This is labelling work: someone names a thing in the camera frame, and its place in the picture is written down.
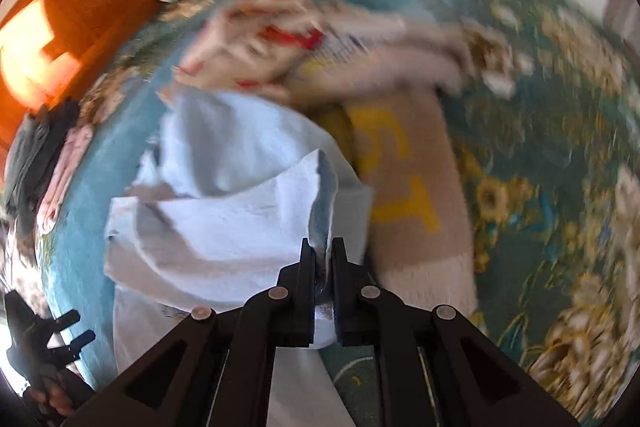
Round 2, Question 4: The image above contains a beige fuzzy lettered sweater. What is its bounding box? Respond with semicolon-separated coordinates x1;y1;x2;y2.
286;1;489;315

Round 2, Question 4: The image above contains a person's left hand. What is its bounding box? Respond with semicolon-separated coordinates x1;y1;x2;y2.
23;364;86;417

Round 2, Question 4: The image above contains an orange wooden headboard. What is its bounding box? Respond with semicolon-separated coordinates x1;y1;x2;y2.
0;0;172;148

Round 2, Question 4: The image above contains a cream car print garment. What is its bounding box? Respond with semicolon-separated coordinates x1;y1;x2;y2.
171;0;371;93

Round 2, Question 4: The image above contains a light blue sweatshirt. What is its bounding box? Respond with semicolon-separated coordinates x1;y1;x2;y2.
103;85;374;427

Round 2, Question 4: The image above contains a folded pink blanket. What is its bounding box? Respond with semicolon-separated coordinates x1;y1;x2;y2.
37;124;93;235

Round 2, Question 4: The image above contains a blue floral carpet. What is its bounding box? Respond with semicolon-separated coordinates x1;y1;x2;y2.
41;0;639;426

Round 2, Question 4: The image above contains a folded dark grey garment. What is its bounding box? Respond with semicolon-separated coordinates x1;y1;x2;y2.
3;98;79;237

